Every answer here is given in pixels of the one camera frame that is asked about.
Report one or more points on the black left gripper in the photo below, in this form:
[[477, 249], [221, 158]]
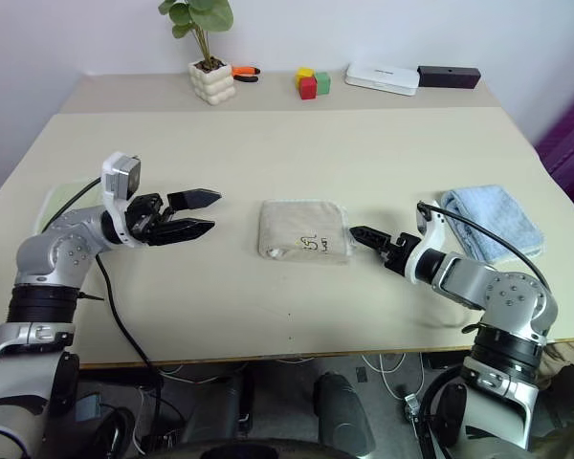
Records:
[[143, 217]]

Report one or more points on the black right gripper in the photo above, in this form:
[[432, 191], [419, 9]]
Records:
[[398, 251]]

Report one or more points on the beige towel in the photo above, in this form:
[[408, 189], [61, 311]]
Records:
[[301, 229]]

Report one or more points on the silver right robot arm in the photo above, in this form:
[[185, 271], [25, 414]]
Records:
[[507, 291]]

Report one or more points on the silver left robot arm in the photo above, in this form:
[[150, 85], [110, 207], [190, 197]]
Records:
[[57, 244]]

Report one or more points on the light blue towel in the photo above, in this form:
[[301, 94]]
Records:
[[495, 220]]

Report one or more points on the pale green towel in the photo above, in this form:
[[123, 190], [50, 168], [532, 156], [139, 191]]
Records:
[[59, 201]]

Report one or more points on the white bubble plant pot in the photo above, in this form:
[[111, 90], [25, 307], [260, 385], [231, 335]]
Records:
[[211, 82]]

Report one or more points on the flat white box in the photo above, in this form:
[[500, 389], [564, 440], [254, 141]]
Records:
[[380, 77]]

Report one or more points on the red cube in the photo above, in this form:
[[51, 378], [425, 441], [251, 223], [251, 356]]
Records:
[[308, 88]]

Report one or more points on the green cube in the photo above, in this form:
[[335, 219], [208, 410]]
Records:
[[323, 82]]

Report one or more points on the long black box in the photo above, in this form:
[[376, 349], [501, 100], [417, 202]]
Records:
[[449, 77]]

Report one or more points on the yellow cube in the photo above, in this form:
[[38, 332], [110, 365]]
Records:
[[303, 73]]

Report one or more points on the dark rounded grey shape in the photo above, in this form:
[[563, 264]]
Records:
[[342, 416]]

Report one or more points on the green leafy plant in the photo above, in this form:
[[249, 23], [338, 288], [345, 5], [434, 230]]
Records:
[[191, 14]]

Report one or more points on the small blue grey device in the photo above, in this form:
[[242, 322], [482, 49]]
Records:
[[88, 406]]

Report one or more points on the purple ribbed object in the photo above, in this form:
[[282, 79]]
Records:
[[571, 143]]

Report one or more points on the tan fabric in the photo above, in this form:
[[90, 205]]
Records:
[[567, 368]]

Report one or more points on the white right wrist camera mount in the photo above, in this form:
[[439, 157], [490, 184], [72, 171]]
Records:
[[428, 239]]

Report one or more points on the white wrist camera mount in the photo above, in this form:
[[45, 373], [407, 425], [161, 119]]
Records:
[[112, 210], [428, 239]]

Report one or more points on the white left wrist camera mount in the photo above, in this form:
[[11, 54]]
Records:
[[112, 210]]

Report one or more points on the small metal bracket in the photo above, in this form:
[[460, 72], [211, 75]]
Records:
[[412, 408]]

